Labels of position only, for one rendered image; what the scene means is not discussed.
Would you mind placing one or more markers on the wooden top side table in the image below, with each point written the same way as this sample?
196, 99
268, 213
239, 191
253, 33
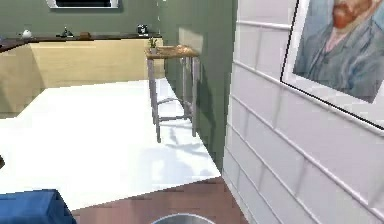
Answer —
173, 51

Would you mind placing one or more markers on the small green potted plant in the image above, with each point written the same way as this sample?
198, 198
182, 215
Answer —
153, 44

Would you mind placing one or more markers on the black coffee machine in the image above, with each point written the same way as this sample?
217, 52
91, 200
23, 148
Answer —
142, 29

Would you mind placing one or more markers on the grey round bin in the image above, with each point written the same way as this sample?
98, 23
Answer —
182, 219

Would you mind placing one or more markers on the beige kitchen counter cabinet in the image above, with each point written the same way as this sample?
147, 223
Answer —
76, 63

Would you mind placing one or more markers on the brown bread loaf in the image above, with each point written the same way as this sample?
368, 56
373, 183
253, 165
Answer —
85, 34

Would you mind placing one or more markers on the dark faucet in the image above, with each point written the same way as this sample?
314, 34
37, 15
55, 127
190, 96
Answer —
65, 33

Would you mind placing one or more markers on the white framed window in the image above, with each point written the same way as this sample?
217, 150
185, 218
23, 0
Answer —
83, 3

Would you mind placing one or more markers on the framed portrait painting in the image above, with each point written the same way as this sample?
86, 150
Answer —
336, 50

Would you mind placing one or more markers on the white kettle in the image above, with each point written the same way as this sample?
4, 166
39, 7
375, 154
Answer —
26, 33

